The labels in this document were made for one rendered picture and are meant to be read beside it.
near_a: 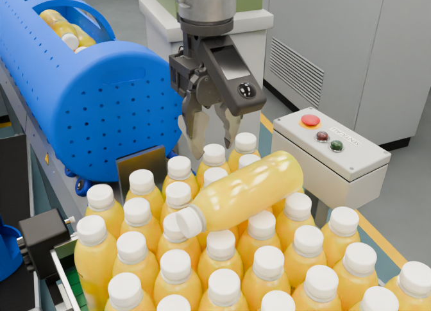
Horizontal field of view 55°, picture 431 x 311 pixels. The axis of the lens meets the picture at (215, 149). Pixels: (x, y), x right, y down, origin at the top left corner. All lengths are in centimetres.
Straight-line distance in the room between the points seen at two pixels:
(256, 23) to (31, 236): 82
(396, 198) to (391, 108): 53
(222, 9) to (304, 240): 32
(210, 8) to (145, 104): 35
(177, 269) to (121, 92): 38
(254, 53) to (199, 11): 76
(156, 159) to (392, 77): 186
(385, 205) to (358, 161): 168
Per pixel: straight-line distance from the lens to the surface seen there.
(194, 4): 54
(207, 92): 58
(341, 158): 74
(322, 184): 77
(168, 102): 86
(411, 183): 263
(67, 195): 101
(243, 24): 122
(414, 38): 248
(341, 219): 63
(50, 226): 77
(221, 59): 55
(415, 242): 227
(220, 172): 69
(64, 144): 81
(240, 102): 51
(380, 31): 229
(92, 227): 62
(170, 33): 115
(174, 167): 70
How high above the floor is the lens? 152
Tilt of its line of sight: 35 degrees down
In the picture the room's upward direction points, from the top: straight up
